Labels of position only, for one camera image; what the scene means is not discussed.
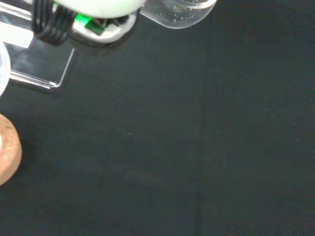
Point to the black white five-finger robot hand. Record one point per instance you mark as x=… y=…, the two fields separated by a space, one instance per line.
x=98 y=7

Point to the black bench cloth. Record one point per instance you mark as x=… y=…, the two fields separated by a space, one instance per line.
x=172 y=137

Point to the clear acrylic funnel stand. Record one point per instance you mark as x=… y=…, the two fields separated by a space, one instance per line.
x=41 y=64

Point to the translucent plastic funnel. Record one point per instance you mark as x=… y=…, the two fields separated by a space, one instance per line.
x=3 y=66

